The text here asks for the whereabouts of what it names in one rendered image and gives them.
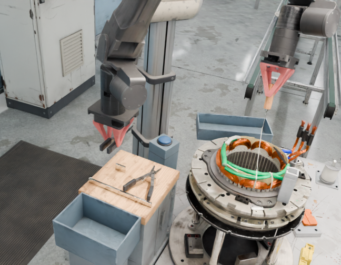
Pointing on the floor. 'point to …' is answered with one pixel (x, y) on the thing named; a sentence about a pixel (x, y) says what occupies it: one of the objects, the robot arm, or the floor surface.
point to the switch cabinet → (44, 52)
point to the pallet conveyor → (330, 63)
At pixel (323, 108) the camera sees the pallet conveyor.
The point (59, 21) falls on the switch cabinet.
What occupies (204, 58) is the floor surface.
